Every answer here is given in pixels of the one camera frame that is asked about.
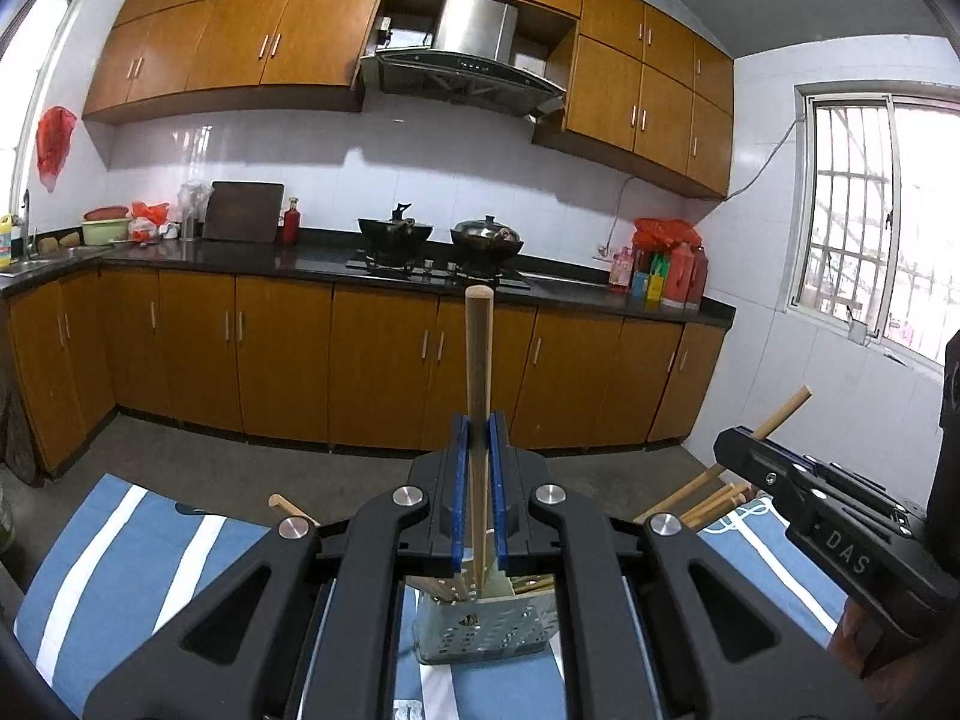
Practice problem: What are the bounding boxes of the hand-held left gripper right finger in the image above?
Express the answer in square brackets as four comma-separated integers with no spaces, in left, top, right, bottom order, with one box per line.
[489,411,878,720]

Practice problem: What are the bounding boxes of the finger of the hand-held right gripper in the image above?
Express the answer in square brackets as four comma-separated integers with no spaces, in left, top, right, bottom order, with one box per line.
[712,426,831,535]
[750,429,925,517]

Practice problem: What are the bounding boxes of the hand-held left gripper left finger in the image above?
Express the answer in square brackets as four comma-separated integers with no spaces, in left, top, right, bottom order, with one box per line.
[82,411,470,720]

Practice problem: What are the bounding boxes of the green perforated chopstick holder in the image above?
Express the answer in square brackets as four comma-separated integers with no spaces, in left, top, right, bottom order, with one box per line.
[405,570,561,666]

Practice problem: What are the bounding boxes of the person's right forearm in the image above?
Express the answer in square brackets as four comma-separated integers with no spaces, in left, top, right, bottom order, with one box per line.
[827,600,901,680]

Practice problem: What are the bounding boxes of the person's black clothing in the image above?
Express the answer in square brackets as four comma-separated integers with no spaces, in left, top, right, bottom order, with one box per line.
[937,330,960,437]

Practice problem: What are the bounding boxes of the wooden base cabinets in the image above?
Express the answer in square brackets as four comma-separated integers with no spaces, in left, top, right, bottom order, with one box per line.
[0,266,727,477]

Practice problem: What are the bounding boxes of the gas stove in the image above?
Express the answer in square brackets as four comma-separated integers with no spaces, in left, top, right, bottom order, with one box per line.
[346,255,533,293]

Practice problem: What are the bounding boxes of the barred window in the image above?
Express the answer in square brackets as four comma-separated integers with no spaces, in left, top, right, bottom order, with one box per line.
[787,82,960,374]

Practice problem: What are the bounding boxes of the wok with lid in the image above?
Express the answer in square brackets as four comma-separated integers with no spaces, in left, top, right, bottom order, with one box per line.
[450,215,526,276]

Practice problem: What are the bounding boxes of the black wok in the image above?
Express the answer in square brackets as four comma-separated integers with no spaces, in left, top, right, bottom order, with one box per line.
[358,202,436,266]

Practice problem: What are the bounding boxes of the black kitchen countertop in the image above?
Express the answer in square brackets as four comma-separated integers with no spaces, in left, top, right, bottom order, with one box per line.
[0,240,737,329]

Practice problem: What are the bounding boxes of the blue white striped tablecloth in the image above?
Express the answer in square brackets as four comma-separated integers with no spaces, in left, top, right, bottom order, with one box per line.
[15,474,852,720]

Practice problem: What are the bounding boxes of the dark wooden cutting board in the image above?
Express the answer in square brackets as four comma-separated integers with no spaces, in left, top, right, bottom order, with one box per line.
[202,181,286,243]

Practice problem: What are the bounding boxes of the clear plastic bag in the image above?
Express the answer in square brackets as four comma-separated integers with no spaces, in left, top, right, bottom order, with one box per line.
[176,181,215,241]

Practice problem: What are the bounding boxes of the red white plastic bag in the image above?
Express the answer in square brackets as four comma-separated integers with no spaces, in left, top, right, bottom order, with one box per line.
[129,201,172,245]

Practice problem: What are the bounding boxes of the green plastic basin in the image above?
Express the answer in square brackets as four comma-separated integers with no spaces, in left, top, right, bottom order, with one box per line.
[81,206,134,247]

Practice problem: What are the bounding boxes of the steel range hood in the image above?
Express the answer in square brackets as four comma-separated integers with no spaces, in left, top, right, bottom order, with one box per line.
[358,0,567,121]

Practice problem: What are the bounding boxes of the steel sink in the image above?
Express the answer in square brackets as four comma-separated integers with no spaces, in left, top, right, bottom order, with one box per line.
[0,244,104,278]

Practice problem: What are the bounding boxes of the white wall cable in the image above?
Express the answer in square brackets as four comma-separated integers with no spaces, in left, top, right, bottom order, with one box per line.
[600,116,801,256]

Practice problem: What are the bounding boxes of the red plastic bag on wall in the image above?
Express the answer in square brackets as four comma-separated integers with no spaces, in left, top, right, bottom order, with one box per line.
[36,106,78,194]

